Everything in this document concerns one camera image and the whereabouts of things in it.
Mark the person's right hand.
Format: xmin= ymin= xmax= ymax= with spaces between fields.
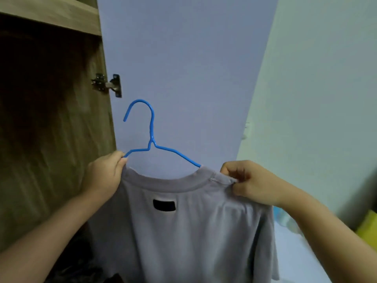
xmin=220 ymin=160 xmax=298 ymax=208

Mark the person's left hand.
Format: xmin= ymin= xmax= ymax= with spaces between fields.
xmin=80 ymin=150 xmax=129 ymax=201

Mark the blue plastic hanger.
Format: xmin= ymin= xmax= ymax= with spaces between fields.
xmin=123 ymin=99 xmax=202 ymax=168

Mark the lilac t-shirt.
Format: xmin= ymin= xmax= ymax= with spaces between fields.
xmin=88 ymin=165 xmax=280 ymax=283

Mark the heap of grey black clothes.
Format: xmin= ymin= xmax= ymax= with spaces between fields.
xmin=44 ymin=226 xmax=124 ymax=283

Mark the lilac wardrobe door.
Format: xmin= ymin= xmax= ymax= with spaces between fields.
xmin=0 ymin=0 xmax=280 ymax=283

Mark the person's right forearm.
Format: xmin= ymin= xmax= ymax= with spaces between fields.
xmin=276 ymin=187 xmax=377 ymax=283

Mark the person's left forearm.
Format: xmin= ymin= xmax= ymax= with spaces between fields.
xmin=0 ymin=190 xmax=99 ymax=283

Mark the blue plastic bottle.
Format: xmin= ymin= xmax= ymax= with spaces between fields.
xmin=272 ymin=206 xmax=302 ymax=234

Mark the yellow black bed headboard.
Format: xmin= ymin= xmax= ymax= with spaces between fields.
xmin=355 ymin=210 xmax=377 ymax=251

